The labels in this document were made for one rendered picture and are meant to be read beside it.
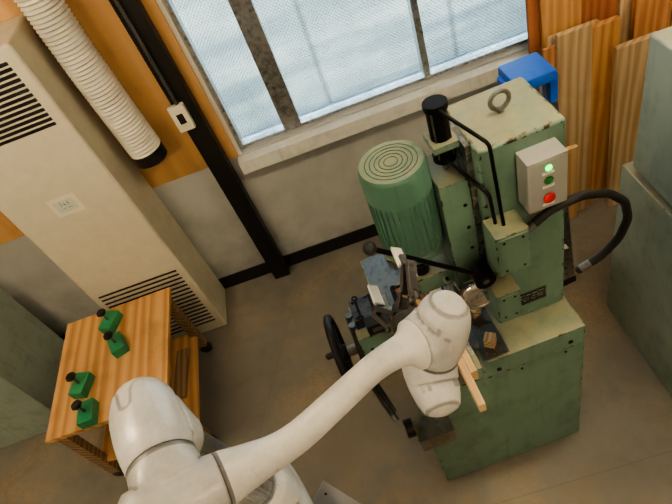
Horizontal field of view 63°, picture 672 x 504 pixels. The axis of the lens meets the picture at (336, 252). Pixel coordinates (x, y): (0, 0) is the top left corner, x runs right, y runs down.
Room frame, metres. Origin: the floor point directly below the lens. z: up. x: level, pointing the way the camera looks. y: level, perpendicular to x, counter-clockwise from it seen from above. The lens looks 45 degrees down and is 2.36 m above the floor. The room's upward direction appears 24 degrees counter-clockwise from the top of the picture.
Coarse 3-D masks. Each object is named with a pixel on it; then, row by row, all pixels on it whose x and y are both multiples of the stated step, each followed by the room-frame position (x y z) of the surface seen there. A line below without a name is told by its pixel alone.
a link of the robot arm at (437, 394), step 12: (408, 372) 0.60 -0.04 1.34; (420, 372) 0.57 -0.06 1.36; (432, 372) 0.56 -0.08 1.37; (444, 372) 0.55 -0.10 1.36; (456, 372) 0.56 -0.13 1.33; (408, 384) 0.59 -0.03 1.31; (420, 384) 0.56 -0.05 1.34; (432, 384) 0.55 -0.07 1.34; (444, 384) 0.54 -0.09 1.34; (456, 384) 0.54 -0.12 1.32; (420, 396) 0.55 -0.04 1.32; (432, 396) 0.53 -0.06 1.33; (444, 396) 0.52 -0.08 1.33; (456, 396) 0.52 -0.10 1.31; (420, 408) 0.54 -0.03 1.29; (432, 408) 0.52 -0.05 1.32; (444, 408) 0.51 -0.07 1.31; (456, 408) 0.51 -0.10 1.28
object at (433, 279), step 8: (440, 256) 1.08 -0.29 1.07; (448, 264) 1.04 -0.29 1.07; (432, 272) 1.03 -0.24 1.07; (440, 272) 1.02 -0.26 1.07; (448, 272) 1.02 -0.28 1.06; (424, 280) 1.03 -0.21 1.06; (432, 280) 1.02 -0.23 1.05; (440, 280) 1.02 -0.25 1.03; (424, 288) 1.03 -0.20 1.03; (432, 288) 1.02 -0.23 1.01
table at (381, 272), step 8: (376, 256) 1.34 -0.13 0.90; (384, 256) 1.33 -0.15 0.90; (368, 264) 1.32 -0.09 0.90; (376, 264) 1.31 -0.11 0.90; (384, 264) 1.29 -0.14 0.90; (392, 264) 1.28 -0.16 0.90; (368, 272) 1.29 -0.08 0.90; (376, 272) 1.27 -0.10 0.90; (384, 272) 1.26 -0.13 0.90; (392, 272) 1.24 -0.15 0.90; (368, 280) 1.25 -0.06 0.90; (376, 280) 1.24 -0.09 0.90; (384, 280) 1.22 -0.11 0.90; (392, 280) 1.21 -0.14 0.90; (384, 288) 1.19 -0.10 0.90; (392, 304) 1.12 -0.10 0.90; (464, 384) 0.75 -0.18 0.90; (480, 384) 0.75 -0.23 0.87; (464, 392) 0.75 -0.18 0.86
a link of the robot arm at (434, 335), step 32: (416, 320) 0.60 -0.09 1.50; (448, 320) 0.56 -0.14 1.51; (384, 352) 0.57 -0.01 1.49; (416, 352) 0.55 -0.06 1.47; (448, 352) 0.54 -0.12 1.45; (352, 384) 0.54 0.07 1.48; (320, 416) 0.53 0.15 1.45; (256, 448) 0.52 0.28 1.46; (288, 448) 0.50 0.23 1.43; (256, 480) 0.47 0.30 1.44
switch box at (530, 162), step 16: (544, 144) 0.92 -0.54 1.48; (560, 144) 0.90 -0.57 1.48; (528, 160) 0.89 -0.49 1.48; (544, 160) 0.87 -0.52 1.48; (560, 160) 0.87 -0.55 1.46; (528, 176) 0.88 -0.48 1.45; (544, 176) 0.87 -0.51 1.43; (560, 176) 0.87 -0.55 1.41; (528, 192) 0.88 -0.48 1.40; (544, 192) 0.87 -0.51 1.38; (560, 192) 0.87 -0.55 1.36; (528, 208) 0.88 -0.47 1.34; (544, 208) 0.87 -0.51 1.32
